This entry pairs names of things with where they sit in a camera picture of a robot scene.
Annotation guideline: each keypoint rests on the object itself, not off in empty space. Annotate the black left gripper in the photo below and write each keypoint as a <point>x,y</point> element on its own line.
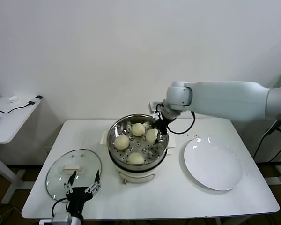
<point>79,196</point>

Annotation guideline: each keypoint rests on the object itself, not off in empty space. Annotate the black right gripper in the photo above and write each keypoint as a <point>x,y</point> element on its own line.
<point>163,126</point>

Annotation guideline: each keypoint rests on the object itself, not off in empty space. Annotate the white steamed baozi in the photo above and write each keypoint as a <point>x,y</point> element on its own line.
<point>135,158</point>
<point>121,142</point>
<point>151,136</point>
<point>137,129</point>

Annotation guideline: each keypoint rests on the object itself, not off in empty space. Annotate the glass pot lid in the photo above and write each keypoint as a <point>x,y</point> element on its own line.
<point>86,161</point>

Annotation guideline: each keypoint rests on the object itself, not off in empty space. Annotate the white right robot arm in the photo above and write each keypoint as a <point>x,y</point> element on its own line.
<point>224,98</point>

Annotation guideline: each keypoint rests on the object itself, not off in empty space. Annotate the stainless steel steamer basket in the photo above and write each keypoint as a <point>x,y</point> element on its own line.
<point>162,143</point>

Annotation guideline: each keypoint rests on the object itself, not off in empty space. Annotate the white electric pot base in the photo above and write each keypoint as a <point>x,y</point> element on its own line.
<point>135,175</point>

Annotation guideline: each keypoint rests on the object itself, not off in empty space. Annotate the white oval plate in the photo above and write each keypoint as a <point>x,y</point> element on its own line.
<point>213,164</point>

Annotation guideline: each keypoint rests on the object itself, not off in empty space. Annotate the white side desk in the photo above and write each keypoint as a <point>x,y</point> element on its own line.
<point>14,122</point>

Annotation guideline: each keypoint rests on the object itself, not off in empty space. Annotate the white crumpled paper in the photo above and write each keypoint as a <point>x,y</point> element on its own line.
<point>14,99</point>

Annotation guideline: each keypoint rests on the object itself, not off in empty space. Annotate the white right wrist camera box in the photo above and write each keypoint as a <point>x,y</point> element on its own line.
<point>154,106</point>

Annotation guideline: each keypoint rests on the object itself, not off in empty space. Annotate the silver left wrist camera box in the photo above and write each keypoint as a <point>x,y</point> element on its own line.
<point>61,219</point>

